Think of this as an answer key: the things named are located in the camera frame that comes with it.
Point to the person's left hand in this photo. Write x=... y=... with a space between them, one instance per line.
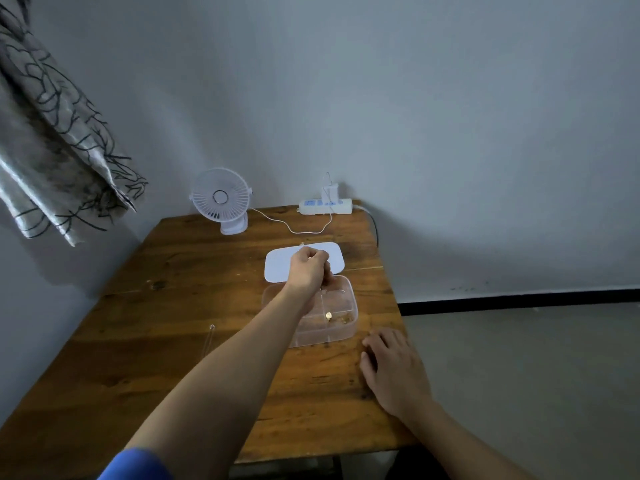
x=304 y=272

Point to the person's right hand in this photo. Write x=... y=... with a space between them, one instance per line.
x=397 y=374

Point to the person's left fingers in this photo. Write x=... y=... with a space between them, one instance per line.
x=324 y=267

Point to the person's right thumb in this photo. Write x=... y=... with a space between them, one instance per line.
x=367 y=369

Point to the person's right forearm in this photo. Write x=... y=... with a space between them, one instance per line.
x=460 y=444

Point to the person's left forearm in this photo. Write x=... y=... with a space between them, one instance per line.
x=225 y=384

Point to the clear plastic compartment box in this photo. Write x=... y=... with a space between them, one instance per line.
x=340 y=307

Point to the white box lid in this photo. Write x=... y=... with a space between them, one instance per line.
x=280 y=264

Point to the small gold jewelry pieces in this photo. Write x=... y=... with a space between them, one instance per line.
x=345 y=319

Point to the white power strip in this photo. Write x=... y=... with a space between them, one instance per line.
x=325 y=206

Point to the white charger plug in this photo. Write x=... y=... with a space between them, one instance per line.
x=329 y=191

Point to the white desk fan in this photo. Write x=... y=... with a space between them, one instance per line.
x=221 y=198

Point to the blue sleeve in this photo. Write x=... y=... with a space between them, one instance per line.
x=135 y=467

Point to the grey patterned curtain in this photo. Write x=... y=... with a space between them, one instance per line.
x=55 y=139

